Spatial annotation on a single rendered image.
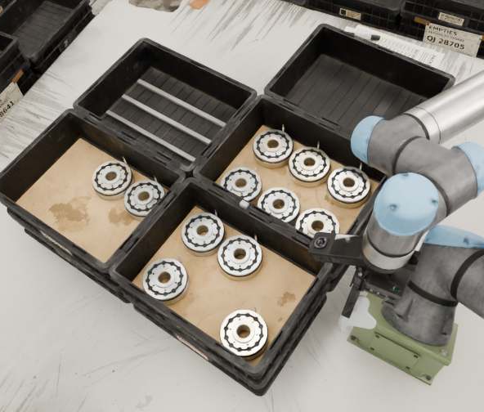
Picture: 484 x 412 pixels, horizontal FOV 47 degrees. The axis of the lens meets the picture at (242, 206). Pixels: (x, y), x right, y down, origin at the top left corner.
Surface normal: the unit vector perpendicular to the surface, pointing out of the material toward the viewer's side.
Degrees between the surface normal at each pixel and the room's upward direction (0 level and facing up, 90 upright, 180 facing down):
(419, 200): 4
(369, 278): 4
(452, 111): 25
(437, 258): 47
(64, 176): 0
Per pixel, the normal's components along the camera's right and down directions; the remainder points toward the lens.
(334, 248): -0.45, -0.61
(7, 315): -0.07, -0.51
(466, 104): 0.26, -0.23
